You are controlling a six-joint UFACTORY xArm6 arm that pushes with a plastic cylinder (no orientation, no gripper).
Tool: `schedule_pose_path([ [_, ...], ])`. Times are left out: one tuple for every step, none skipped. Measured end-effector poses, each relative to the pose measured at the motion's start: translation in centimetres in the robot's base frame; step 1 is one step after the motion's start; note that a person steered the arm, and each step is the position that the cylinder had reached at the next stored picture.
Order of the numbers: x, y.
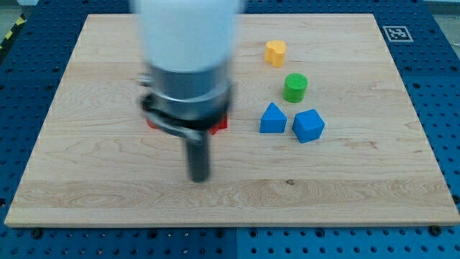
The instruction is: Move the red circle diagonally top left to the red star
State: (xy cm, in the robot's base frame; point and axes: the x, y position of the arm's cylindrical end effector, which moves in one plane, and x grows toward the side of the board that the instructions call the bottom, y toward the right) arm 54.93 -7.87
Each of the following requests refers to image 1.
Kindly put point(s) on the green cylinder block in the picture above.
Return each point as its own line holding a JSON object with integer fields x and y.
{"x": 294, "y": 88}

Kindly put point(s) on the red circle block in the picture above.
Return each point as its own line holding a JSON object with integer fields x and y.
{"x": 151, "y": 124}

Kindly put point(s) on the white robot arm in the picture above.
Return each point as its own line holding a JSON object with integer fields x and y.
{"x": 188, "y": 49}

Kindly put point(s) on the white fiducial marker tag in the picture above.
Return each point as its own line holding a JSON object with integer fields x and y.
{"x": 396, "y": 33}

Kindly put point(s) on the blue cube block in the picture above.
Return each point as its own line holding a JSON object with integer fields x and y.
{"x": 308, "y": 126}

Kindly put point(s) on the wooden board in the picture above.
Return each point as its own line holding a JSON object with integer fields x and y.
{"x": 96, "y": 163}

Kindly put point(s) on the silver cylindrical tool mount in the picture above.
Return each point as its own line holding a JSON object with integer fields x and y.
{"x": 186, "y": 104}

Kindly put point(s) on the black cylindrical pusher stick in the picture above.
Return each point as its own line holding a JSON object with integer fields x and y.
{"x": 197, "y": 151}

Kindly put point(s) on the yellow heart block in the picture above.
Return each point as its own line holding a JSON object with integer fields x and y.
{"x": 275, "y": 51}

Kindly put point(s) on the red star block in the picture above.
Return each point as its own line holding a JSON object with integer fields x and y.
{"x": 223, "y": 124}

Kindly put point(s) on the blue triangle block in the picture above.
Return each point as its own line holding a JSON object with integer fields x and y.
{"x": 273, "y": 120}

